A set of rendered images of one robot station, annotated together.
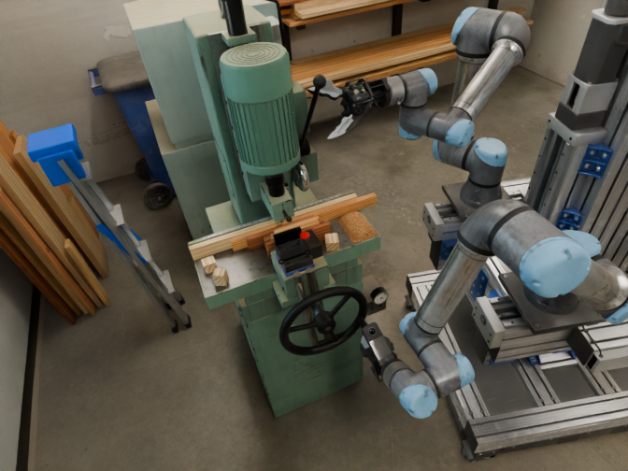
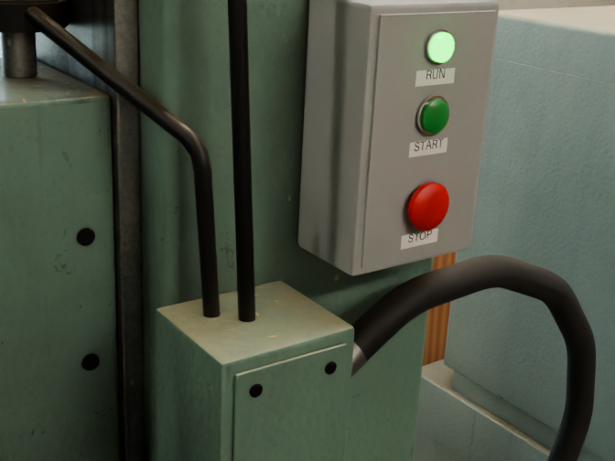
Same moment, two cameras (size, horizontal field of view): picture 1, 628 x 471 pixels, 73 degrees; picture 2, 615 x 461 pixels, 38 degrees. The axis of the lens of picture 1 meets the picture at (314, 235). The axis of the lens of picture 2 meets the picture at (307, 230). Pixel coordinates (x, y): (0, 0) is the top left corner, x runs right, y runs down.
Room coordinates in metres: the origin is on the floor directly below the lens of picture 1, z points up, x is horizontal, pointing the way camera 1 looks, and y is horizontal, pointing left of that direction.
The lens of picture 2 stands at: (1.23, -0.44, 1.53)
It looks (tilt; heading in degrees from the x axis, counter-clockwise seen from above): 20 degrees down; 72
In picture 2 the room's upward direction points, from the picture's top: 3 degrees clockwise
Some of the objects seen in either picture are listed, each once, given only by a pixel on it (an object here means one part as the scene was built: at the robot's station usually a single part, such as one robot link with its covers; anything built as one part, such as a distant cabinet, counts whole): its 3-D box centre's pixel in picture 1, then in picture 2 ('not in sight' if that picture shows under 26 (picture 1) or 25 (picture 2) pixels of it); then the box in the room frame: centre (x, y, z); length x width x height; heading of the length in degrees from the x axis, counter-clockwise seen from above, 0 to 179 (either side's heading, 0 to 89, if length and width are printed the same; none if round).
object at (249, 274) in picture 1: (292, 260); not in sight; (0.99, 0.08, 0.87); 0.61 x 0.30 x 0.06; 108
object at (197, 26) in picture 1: (246, 128); (230, 380); (1.37, 0.20, 1.16); 0.22 x 0.22 x 0.72; 18
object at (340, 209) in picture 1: (306, 221); not in sight; (1.12, 0.02, 0.92); 0.54 x 0.02 x 0.04; 108
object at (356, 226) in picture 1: (356, 222); not in sight; (1.09, -0.15, 0.92); 0.14 x 0.09 x 0.04; 18
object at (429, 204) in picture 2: not in sight; (428, 206); (1.45, 0.03, 1.36); 0.03 x 0.01 x 0.03; 18
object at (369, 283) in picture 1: (370, 294); not in sight; (1.04, -0.19, 0.58); 0.12 x 0.08 x 0.08; 18
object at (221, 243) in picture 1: (278, 225); not in sight; (1.11, 0.12, 0.93); 0.60 x 0.02 x 0.05; 108
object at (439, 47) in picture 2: not in sight; (442, 47); (1.45, 0.04, 1.46); 0.02 x 0.01 x 0.02; 18
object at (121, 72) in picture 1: (163, 128); not in sight; (2.80, 0.98, 0.48); 0.64 x 0.54 x 0.97; 112
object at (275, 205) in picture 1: (278, 200); not in sight; (1.11, 0.11, 1.03); 0.14 x 0.07 x 0.09; 18
